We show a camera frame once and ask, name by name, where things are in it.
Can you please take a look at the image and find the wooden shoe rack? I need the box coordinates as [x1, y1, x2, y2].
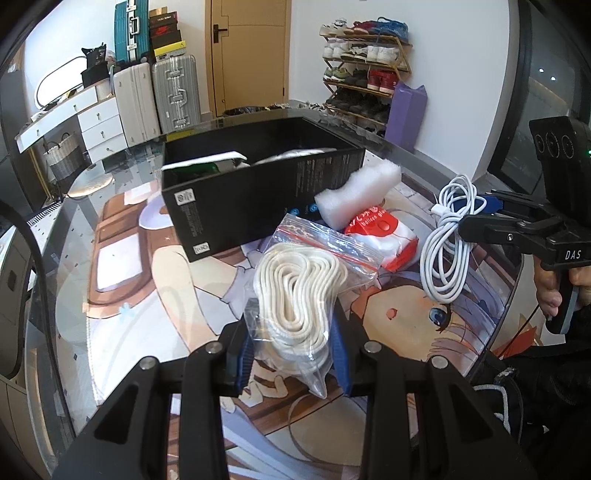
[320, 18, 413, 126]

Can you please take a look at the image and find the oval mirror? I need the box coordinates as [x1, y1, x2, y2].
[36, 54, 88, 110]

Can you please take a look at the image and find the large white medicine packet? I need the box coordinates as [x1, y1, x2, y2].
[163, 150, 250, 175]

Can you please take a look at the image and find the white dresser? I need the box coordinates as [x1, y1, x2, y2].
[16, 83, 129, 163]

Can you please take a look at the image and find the person's right hand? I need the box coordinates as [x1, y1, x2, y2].
[533, 265, 591, 321]

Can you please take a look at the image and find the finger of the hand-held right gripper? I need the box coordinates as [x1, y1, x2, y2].
[458, 213, 551, 248]
[476, 188, 555, 219]

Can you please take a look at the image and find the white charging cable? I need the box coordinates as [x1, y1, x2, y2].
[420, 174, 485, 304]

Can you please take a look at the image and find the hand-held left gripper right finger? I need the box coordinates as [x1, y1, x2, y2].
[330, 300, 539, 480]

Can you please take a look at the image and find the white suitcase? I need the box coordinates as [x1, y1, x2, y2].
[113, 62, 161, 146]

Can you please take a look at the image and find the black bag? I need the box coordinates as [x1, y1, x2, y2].
[82, 44, 110, 87]

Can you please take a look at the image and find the teal suitcase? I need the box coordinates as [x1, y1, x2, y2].
[114, 0, 151, 65]

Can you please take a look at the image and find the person's black clothing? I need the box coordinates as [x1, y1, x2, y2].
[475, 323, 591, 480]

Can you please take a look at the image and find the zip bag of white laces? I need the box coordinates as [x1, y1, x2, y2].
[245, 213, 379, 400]

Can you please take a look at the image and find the woven grey basket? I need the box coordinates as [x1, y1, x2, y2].
[44, 134, 87, 182]

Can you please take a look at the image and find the red and white balloon pack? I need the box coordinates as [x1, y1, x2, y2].
[344, 205, 420, 273]

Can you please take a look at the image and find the purple paper bag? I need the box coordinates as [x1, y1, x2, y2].
[384, 82, 428, 154]

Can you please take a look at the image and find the black and yellow shoe box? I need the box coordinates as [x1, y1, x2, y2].
[154, 41, 188, 58]

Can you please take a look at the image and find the black cardboard box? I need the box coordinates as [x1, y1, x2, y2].
[159, 115, 366, 263]

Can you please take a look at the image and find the silver suitcase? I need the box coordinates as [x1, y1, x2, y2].
[151, 54, 200, 134]

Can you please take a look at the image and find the wooden door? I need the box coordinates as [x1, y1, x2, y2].
[205, 0, 293, 118]

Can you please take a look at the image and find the black shoe box red logo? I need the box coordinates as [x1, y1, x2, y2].
[150, 25, 181, 48]

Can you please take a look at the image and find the shoe rack with shoes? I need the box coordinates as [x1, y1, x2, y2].
[321, 17, 411, 123]

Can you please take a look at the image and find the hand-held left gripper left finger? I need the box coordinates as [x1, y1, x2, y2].
[53, 323, 256, 480]

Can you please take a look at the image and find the large black screen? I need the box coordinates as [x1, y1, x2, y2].
[487, 0, 591, 195]

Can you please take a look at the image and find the printed cartoon table mat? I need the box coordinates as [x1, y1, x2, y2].
[85, 152, 525, 480]

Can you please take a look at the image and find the white foam block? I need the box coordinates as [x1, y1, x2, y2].
[314, 160, 402, 229]

